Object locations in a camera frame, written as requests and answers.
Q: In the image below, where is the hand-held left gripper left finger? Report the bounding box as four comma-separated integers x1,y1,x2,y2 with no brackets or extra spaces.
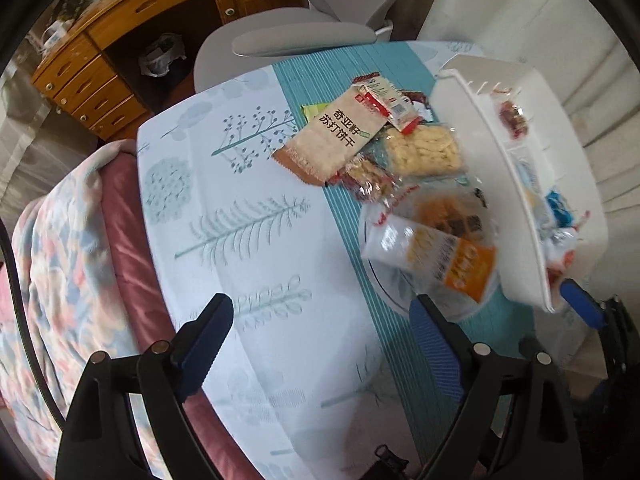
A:
55,292,235,480

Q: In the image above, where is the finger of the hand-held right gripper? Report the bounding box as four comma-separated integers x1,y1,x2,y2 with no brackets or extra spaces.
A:
559,279,638,378

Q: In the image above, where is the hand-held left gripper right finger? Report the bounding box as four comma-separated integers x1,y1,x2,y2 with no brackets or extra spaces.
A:
409,294,586,480

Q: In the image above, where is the orange white snack packet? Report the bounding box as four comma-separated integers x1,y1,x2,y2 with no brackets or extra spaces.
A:
361,212,497,303

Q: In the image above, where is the blue snack packet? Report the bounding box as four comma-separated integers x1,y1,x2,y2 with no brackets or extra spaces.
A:
542,187,576,228

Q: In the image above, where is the white plastic bin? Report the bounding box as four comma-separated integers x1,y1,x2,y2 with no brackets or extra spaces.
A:
432,52,611,313

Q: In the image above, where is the red nut bar packet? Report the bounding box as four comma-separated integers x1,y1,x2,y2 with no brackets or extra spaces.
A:
336,152,398,203

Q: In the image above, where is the yellow stick snack packet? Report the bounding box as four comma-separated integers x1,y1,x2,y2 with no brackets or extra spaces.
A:
382,122,463,178

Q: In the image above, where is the dark red snack packet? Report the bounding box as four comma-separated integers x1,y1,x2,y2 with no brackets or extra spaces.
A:
492,100,531,138

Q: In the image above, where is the beige cracker packet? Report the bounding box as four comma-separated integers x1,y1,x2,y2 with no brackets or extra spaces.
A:
272,85,396,188

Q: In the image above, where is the light green snack packet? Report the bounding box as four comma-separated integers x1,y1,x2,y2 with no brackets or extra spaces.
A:
300,102,333,121

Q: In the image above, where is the beige red-edged snack packet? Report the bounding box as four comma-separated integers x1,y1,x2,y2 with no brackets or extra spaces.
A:
351,74,401,106

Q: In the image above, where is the round plate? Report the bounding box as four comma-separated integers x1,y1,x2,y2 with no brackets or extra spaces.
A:
360,195,501,317

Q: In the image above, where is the pink bed sheet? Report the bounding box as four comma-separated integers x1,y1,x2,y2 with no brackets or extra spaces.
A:
97,155,226,480

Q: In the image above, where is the floral blanket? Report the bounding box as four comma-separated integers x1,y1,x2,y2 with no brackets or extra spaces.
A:
0,140,171,480

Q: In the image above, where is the white lace cover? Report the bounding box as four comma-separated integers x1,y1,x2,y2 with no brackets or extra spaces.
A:
0,55,108,226

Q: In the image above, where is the black trash bin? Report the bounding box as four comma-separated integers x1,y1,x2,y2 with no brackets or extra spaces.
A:
139,32,187,78

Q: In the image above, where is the grey office chair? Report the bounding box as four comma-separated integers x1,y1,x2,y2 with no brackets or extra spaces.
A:
192,0,436,93

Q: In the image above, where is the wooden desk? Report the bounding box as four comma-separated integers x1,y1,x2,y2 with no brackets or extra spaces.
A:
30,0,308,141

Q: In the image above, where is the white charger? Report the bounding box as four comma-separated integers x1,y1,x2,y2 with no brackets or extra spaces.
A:
40,20,71,51

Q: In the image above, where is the dark patterned bag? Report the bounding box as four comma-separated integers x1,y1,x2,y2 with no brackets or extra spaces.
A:
50,0,93,23

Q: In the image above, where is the black cable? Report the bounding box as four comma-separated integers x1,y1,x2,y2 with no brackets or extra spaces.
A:
0,220,68,423

